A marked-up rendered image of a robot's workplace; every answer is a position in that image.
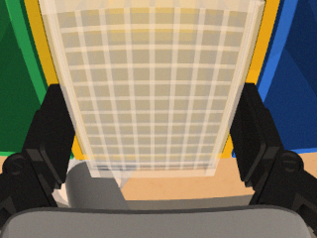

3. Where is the green bin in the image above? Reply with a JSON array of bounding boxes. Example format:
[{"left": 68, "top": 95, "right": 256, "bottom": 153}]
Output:
[{"left": 0, "top": 0, "right": 49, "bottom": 157}]

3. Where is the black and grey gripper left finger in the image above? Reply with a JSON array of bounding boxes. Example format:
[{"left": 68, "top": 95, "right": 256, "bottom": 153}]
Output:
[{"left": 0, "top": 83, "right": 75, "bottom": 230}]

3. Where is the blue open-top bin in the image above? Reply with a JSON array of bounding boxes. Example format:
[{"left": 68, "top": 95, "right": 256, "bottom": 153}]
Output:
[{"left": 256, "top": 0, "right": 317, "bottom": 154}]

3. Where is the yellow open bin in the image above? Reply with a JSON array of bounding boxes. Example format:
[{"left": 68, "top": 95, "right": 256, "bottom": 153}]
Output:
[{"left": 24, "top": 0, "right": 279, "bottom": 160}]

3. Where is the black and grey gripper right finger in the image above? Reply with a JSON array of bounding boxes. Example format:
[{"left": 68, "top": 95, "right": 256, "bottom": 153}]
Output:
[{"left": 229, "top": 82, "right": 317, "bottom": 237}]

